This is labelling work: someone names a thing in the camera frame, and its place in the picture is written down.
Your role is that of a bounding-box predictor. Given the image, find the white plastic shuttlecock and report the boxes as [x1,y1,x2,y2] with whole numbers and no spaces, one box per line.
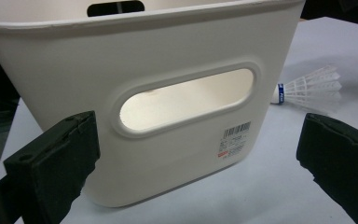
[269,63,343,114]

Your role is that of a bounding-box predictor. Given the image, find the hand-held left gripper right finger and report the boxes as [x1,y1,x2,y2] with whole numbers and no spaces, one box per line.
[296,112,358,224]

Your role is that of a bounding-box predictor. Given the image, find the white plastic basket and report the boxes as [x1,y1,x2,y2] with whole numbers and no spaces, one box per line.
[0,0,307,209]

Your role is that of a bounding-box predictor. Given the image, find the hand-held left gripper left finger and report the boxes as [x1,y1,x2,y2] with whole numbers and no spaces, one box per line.
[3,110,102,224]

